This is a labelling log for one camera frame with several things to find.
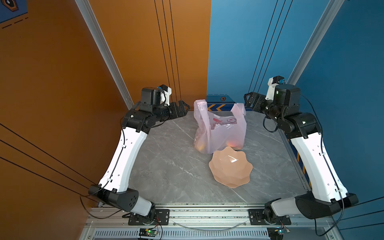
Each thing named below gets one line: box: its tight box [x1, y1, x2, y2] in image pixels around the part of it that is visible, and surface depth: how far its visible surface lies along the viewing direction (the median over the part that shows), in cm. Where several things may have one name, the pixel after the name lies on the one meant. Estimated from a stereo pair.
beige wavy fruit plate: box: [209, 146, 253, 189], surface depth 91 cm
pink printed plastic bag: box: [193, 99, 247, 154], surface depth 80 cm
